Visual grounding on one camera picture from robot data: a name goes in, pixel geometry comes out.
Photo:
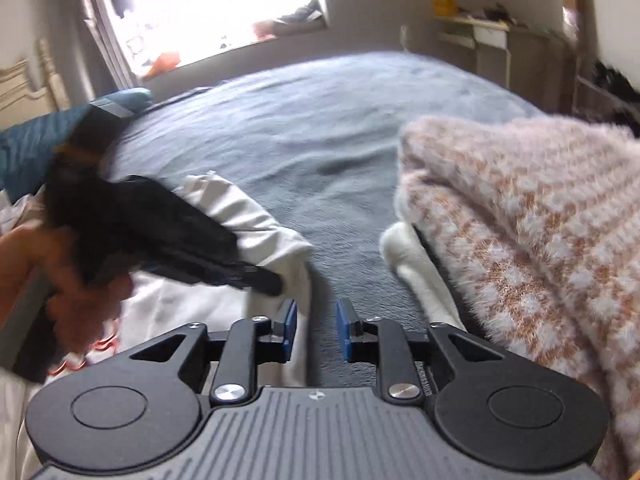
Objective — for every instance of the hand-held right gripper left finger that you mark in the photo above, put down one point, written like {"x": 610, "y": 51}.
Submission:
{"x": 289, "y": 330}

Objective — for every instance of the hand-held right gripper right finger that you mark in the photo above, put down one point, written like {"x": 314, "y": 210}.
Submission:
{"x": 344, "y": 332}

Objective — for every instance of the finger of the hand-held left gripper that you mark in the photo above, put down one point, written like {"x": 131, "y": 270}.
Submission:
{"x": 225, "y": 275}

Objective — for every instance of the white sweatshirt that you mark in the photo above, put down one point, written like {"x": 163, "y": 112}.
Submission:
{"x": 260, "y": 230}

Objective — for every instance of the person's left hand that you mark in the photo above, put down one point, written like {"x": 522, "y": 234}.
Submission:
{"x": 65, "y": 310}

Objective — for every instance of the white folded garment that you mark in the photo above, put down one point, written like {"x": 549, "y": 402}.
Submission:
{"x": 417, "y": 280}

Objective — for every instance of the teal duvet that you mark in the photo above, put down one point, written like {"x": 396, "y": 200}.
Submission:
{"x": 35, "y": 145}

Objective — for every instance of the orange item on windowsill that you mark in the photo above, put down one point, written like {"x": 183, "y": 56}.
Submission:
{"x": 165, "y": 62}

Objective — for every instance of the cream carved headboard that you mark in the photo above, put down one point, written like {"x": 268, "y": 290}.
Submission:
{"x": 30, "y": 85}

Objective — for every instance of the grey bed blanket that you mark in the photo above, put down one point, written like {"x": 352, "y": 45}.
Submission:
{"x": 310, "y": 125}

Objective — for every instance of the grey curtain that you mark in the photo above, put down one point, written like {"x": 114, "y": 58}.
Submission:
{"x": 107, "y": 25}

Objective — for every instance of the pink pot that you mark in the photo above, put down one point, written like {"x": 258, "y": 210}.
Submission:
{"x": 266, "y": 31}

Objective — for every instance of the pink fuzzy sweater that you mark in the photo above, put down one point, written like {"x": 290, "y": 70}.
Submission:
{"x": 540, "y": 220}

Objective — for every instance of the window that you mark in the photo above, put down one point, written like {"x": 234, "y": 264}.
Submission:
{"x": 215, "y": 0}

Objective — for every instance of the pile of things on windowsill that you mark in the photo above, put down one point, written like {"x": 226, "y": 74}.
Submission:
{"x": 300, "y": 12}

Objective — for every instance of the white desk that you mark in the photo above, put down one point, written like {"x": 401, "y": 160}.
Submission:
{"x": 495, "y": 45}

